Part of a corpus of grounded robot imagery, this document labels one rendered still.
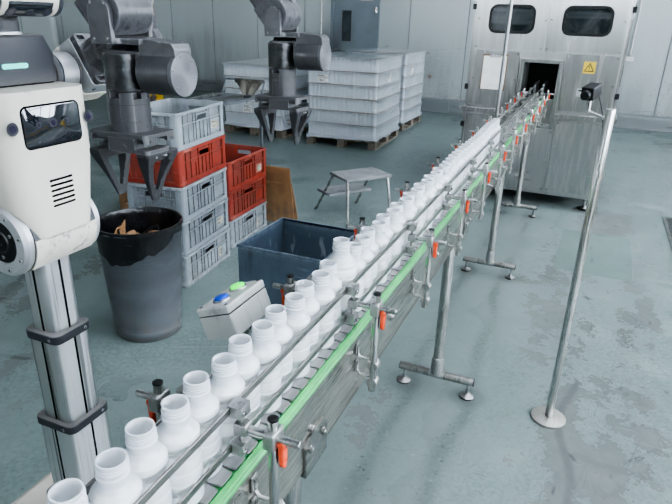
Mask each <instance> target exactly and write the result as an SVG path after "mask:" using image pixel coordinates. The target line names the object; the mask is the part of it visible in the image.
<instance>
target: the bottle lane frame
mask: <svg viewBox="0 0 672 504"><path fill-rule="evenodd" d="M499 159H500V152H498V153H497V154H496V155H495V157H494V158H493V159H492V160H491V161H490V163H489V170H494V171H497V173H498V166H499ZM483 176H484V175H483V172H481V173H480V174H479V176H478V177H477V178H476V180H475V181H474V182H473V183H472V184H471V186H469V188H468V189H467V195H468V197H467V198H471V197H472V193H473V194H474V197H473V199H477V201H480V199H481V192H482V184H483ZM460 206H461V204H460V200H458V201H457V203H456V204H455V205H454V206H453V207H452V208H451V210H450V211H449V212H448V214H447V215H446V216H445V217H444V218H443V220H442V221H441V222H440V223H439V224H438V226H436V228H435V231H434V234H435V235H436V237H435V239H438V240H444V241H446V236H447V235H448V237H449V239H448V243H449V244H450V245H456V239H455V237H456V236H453V235H449V233H447V226H448V224H450V230H449V232H450V233H453V234H457V232H458V224H459V215H460ZM453 248H454V247H450V246H448V245H447V244H446V245H441V244H439V246H438V248H437V256H436V258H434V257H433V250H432V260H431V271H430V281H429V282H431V281H432V279H433V278H434V276H435V275H436V273H437V272H438V270H439V269H440V267H441V266H442V264H443V263H444V261H445V260H446V258H447V257H448V255H449V254H450V252H451V251H452V249H453ZM426 253H427V247H426V242H424V243H423V244H422V245H421V246H420V247H419V249H418V250H417V251H416V252H415V253H414V255H413V256H412V257H411V258H410V260H409V261H408V262H407V263H406V264H405V266H403V268H402V269H401V271H399V273H398V274H397V275H396V276H394V279H393V280H392V281H391V282H390V284H389V285H388V286H387V287H385V290H384V291H383V292H382V293H381V294H382V295H381V299H382V300H383V307H388V308H393V309H397V315H393V314H389V313H387V316H386V322H385V329H384V330H381V329H380V321H379V337H378V353H377V358H378V359H379V358H380V357H381V355H382V354H383V352H384V351H385V349H386V348H387V346H388V345H389V343H390V342H391V340H392V339H393V337H394V336H395V334H396V333H397V331H398V330H399V328H400V327H401V325H402V324H403V322H404V321H405V319H406V318H407V316H408V315H409V313H410V312H411V310H412V309H413V307H414V306H415V304H416V303H417V301H418V300H419V298H420V297H416V296H413V295H412V293H410V288H411V283H412V282H414V281H413V280H411V277H412V270H413V269H415V280H417V281H422V282H424V274H425V263H426ZM413 285H414V289H413V292H414V293H415V294H418V295H422V294H423V290H422V288H421V286H422V284H419V283H415V282H414V284H413ZM352 327H353V329H352V330H351V331H350V332H349V334H346V337H345V338H344V340H343V341H342V342H339V343H340V344H339V346H338V347H337V348H336V349H335V350H334V351H333V350H331V351H332V354H331V355H330V357H329V358H328V359H323V360H325V363H324V364H323V365H322V366H321V368H320V369H316V370H317V372H316V374H315V375H314V376H313V377H312V378H311V379H308V383H307V384H306V386H305V387H304V388H303V389H302V390H299V389H297V390H299V391H300V393H299V394H298V395H297V397H296V398H295V399H294V400H293V401H289V402H290V405H289V406H288V408H287V409H286V410H285V411H284V412H283V413H278V412H276V413H278V414H280V417H279V423H280V424H283V426H284V436H286V437H289V438H292V439H295V440H298V441H301V442H302V447H301V449H300V450H297V449H294V448H291V447H288V449H287V465H286V467H285V468H282V467H280V466H279V496H280V499H282V500H283V501H284V500H285V498H286V497H287V495H288V494H289V492H290V491H291V489H292V488H293V486H294V485H295V483H296V482H297V480H298V479H299V477H300V476H301V474H302V473H303V471H304V447H305V443H306V440H307V437H308V435H309V434H310V433H311V432H313V431H314V430H315V426H316V424H317V423H318V421H319V420H320V419H321V417H322V416H323V417H325V418H326V419H327V429H328V431H327V436H328V434H329V433H330V431H331V430H332V428H333V427H334V425H335V424H336V422H337V421H338V419H339V418H340V416H341V415H342V413H343V412H344V410H345V409H346V407H347V406H348V404H349V403H350V401H351V400H352V398H353V397H354V395H355V394H356V392H357V391H358V389H359V388H360V386H361V385H362V383H363V382H364V380H365V379H366V377H364V376H361V375H358V374H357V372H356V371H354V360H355V359H356V358H357V357H358V356H357V355H355V343H356V342H357V341H358V340H359V344H360V347H359V353H360V355H361V356H364V357H368V358H370V348H371V331H372V316H370V309H368V311H367V312H365V314H364V315H363V317H362V318H361V319H359V321H358V323H357V324H356V325H355V326H352ZM358 360H359V364H358V369H359V371H360V372H361V373H365V374H369V369H368V368H367V363H368V362H369V361H367V360H363V359H360V358H359V359H358ZM254 440H256V441H257V442H258V444H257V445H256V446H255V448H254V449H253V450H252V451H251V452H250V454H246V455H245V460H244V461H243V462H242V463H241V465H240V466H239V467H238V468H237V469H236V470H231V469H227V470H229V471H231V472H232V475H231V477H230V478H229V479H228V480H227V481H226V483H225V484H224V485H223V486H222V487H217V486H213V485H211V486H213V487H215V488H216V489H217V490H218V492H217V494H216V495H215V496H214V497H213V498H212V500H211V501H210V502H209V503H208V504H251V499H252V498H253V497H254V495H255V493H254V492H253V494H252V493H251V488H250V478H251V477H252V476H253V475H254V473H255V472H258V490H259V492H260V494H262V495H264V496H267V497H269V470H268V451H266V450H264V449H263V443H262V439H260V440H259V439H254Z"/></svg>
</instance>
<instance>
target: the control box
mask: <svg viewBox="0 0 672 504"><path fill-rule="evenodd" d="M244 284H245V285H244V286H242V287H240V288H237V289H233V290H231V286H230V287H229V288H228V289H226V290H225V291H223V292H222V293H220V294H223V293H227V294H228V295H229V296H228V297H227V298H225V299H223V300H220V301H214V298H213V299H212V300H210V301H209V302H208V303H206V304H205V305H203V306H202V307H200V308H199V309H198V310H197V313H198V315H199V317H200V321H201V323H202V326H203V329H204V331H205V334H206V336H207V339H208V340H217V339H227V338H230V337H231V336H233V335H235V334H243V333H244V334H247V335H249V336H250V337H251V333H252V331H251V333H250V329H251V328H252V323H253V322H254V321H256V320H259V319H260V318H261V317H262V316H264V315H265V311H266V310H265V308H266V307H267V306H269V305H271V303H270V300H269V297H268V294H267V291H266V288H265V286H264V282H263V280H255V281H249V282H244ZM251 330H252V329H251Z"/></svg>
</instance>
